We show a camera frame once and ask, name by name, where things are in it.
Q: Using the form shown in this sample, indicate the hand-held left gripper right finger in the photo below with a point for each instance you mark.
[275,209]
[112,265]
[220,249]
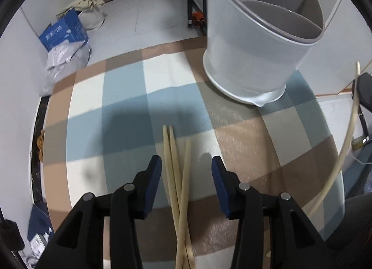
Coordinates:
[218,176]

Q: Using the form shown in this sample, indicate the white sack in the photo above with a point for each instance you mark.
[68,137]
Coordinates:
[91,18]

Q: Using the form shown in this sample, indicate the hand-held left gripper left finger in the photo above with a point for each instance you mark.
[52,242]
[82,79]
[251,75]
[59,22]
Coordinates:
[154,173]

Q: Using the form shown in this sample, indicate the beige bag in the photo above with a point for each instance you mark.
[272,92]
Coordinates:
[84,1]

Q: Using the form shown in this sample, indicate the wooden chopstick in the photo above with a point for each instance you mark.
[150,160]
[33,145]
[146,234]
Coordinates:
[347,138]
[168,155]
[175,155]
[186,170]

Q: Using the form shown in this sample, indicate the black fuzzy object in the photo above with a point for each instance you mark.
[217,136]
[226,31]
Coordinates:
[11,234]

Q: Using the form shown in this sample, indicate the dark blue carton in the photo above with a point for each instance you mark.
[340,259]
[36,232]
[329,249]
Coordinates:
[39,225]

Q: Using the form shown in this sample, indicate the blue cardboard box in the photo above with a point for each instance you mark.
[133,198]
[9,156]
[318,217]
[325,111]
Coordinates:
[64,32]

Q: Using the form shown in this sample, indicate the checked tablecloth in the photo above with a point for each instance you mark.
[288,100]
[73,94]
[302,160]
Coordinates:
[116,112]

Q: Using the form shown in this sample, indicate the orange brown bundle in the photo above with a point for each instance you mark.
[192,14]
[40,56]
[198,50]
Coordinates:
[40,144]

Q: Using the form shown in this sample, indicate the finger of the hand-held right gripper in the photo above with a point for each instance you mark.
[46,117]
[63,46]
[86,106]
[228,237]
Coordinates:
[366,88]

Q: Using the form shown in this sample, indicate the clear plastic bag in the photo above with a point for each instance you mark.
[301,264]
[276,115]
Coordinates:
[64,59]

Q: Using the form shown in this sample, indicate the orange black tool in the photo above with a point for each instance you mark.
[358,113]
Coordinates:
[199,18]

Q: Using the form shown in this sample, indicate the grey plastic utensil holder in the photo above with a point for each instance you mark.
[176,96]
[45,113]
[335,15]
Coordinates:
[247,53]

